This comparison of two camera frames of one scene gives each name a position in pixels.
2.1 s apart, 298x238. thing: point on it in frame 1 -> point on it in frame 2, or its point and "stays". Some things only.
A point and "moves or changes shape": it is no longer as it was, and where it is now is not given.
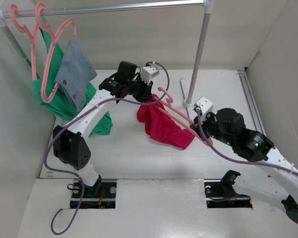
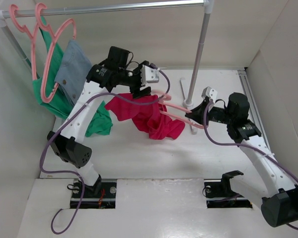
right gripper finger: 207,136 -> 197,116
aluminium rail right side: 251,102 stays
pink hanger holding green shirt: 32,37 stays
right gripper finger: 195,127 -> 197,114
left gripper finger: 148,89 -> 145,62
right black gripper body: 209,125 -> 217,114
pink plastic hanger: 174,114 moves or changes shape
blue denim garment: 75,70 stays
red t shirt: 162,129 moves or changes shape
